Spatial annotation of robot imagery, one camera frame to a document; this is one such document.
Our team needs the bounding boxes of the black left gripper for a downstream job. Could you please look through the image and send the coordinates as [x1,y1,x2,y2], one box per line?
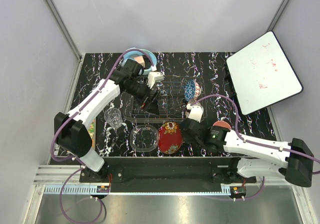
[124,79,161,115]

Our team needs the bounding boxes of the red floral plate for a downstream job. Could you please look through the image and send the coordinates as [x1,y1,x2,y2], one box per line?
[158,122,183,155]

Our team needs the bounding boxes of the clear drinking glass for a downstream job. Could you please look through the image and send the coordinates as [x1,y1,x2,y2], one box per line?
[104,108,123,129]

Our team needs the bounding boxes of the blue and red patterned bowl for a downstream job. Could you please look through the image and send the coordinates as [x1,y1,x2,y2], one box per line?
[184,80,202,102]

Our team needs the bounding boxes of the clear glass plate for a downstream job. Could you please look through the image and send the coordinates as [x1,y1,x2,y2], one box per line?
[129,125,159,153]

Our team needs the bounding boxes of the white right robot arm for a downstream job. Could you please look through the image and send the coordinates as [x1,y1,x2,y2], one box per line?
[180,118,314,188]

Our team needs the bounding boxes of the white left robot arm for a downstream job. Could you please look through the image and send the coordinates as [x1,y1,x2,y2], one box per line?
[51,59,164,182]

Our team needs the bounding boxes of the pink plastic cup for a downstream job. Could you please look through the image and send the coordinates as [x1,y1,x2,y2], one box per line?
[213,121,232,130]

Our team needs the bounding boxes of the pink wooden cube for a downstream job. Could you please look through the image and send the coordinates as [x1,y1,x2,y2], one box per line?
[133,56,146,68]

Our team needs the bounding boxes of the light blue headphones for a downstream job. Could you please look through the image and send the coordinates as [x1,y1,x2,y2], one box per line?
[121,47,157,75]

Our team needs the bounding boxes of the orange children's book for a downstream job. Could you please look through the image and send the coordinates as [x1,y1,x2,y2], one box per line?
[88,119,96,149]

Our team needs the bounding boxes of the white whiteboard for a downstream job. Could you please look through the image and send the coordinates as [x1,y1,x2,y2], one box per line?
[226,31,304,115]

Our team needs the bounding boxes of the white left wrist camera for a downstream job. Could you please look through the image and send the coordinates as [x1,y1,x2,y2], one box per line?
[147,71,164,89]

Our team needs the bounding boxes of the metal wire dish rack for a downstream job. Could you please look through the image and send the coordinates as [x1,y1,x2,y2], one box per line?
[123,75,205,123]

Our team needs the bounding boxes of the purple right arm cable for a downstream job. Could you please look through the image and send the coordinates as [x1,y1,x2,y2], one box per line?
[191,94,320,202]

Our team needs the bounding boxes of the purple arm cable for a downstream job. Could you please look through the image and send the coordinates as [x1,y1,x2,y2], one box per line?
[191,94,320,202]
[49,48,157,222]

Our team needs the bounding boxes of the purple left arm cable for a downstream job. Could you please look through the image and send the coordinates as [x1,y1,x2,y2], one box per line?
[49,48,157,222]

